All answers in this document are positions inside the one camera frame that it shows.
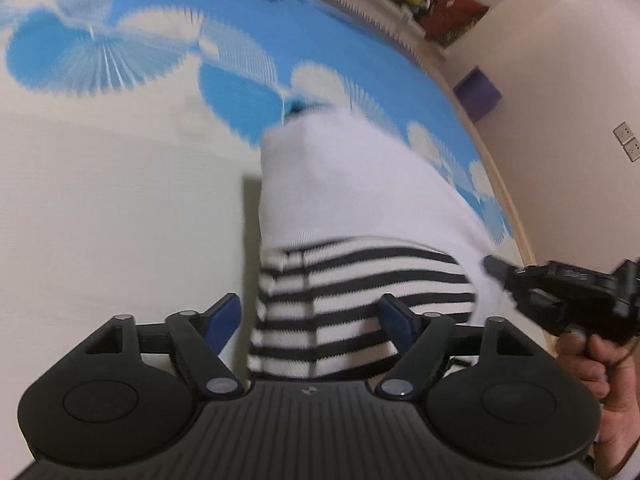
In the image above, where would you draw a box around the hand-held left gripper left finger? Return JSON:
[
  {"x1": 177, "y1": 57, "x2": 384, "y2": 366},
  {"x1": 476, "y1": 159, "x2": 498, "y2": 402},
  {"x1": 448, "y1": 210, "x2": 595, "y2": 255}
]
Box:
[{"x1": 82, "y1": 292, "x2": 247, "y2": 402}]

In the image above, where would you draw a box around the dark red bag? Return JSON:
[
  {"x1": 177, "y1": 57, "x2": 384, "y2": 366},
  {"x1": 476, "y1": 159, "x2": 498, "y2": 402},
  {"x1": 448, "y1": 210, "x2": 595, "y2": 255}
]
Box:
[{"x1": 416, "y1": 0, "x2": 490, "y2": 45}]

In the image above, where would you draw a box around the purple box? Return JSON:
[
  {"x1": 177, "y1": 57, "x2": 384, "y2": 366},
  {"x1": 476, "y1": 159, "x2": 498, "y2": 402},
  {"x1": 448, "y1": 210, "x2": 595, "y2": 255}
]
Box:
[{"x1": 453, "y1": 67, "x2": 503, "y2": 122}]

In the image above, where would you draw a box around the person's right hand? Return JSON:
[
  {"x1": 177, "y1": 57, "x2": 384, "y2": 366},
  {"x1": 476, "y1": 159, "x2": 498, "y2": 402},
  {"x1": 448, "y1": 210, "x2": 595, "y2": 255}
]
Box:
[{"x1": 555, "y1": 329, "x2": 640, "y2": 479}]

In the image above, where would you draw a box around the blue cloud printed blanket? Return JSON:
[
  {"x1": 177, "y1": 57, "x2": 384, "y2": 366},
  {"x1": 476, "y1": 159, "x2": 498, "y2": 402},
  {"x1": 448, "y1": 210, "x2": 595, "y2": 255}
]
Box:
[{"x1": 0, "y1": 0, "x2": 517, "y2": 480}]

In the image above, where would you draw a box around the black white striped shirt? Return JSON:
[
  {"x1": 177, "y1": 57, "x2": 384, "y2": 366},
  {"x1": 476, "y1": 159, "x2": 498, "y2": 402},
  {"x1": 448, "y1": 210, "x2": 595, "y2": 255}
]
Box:
[{"x1": 246, "y1": 109, "x2": 517, "y2": 382}]

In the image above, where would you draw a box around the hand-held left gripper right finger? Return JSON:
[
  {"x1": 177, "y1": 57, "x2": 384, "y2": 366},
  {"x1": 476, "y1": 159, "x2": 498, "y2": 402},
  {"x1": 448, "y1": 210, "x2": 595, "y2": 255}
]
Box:
[{"x1": 375, "y1": 294, "x2": 537, "y2": 402}]

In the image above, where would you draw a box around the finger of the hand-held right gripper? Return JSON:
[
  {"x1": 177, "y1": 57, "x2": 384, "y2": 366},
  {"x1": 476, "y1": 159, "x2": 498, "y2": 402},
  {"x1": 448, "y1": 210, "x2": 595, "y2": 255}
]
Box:
[{"x1": 482, "y1": 255, "x2": 526, "y2": 293}]

